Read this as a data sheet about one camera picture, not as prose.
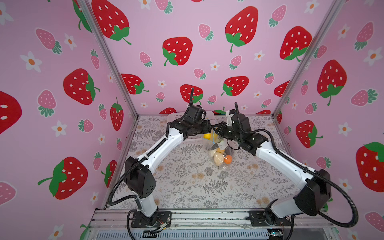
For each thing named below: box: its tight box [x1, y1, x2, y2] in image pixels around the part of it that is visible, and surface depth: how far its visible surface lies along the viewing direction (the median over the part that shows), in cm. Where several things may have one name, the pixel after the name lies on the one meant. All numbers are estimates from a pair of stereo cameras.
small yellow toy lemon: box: [203, 133, 212, 140], surface depth 84 cm
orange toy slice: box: [224, 155, 233, 165], surface depth 90 cm
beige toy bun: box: [213, 152, 225, 166], surface depth 92 cm
